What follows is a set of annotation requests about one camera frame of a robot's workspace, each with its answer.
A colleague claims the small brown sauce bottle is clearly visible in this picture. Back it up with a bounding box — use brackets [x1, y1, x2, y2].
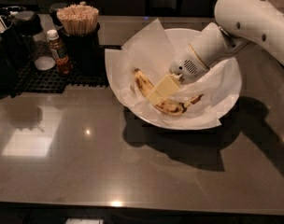
[47, 29, 73, 77]

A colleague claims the black condiment caddy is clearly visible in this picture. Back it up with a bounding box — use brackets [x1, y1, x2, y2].
[0, 6, 28, 97]

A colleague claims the bundle of wooden stir sticks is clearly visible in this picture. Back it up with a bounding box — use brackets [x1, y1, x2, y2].
[57, 3, 99, 35]

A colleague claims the dark jar behind sticks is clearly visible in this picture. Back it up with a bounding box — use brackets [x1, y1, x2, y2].
[49, 3, 67, 26]

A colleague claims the white paper liner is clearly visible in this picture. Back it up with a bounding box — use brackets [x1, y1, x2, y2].
[104, 18, 239, 131]

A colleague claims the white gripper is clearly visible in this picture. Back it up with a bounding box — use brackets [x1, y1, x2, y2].
[147, 45, 209, 105]

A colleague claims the black stir stick holder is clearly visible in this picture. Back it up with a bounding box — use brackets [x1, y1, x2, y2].
[59, 24, 101, 76]

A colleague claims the white bowl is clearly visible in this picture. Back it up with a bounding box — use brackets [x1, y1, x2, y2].
[110, 27, 243, 131]

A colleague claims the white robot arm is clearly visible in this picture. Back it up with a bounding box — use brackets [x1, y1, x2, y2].
[147, 0, 284, 105]

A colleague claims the black plastic grid mat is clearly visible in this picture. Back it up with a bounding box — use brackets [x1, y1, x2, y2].
[10, 45, 121, 97]

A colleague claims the glass shaker with black lid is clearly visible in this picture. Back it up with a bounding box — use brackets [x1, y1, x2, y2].
[13, 10, 55, 71]

